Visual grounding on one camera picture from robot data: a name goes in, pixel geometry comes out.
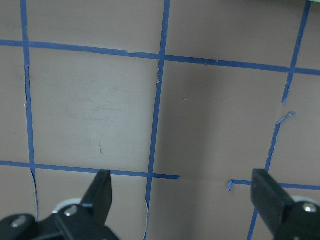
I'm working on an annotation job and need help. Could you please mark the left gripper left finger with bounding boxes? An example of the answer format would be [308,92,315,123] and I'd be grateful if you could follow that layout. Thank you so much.
[80,170,112,225]

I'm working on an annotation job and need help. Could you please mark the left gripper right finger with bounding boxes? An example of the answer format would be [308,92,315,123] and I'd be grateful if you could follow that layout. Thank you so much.
[251,169,298,238]

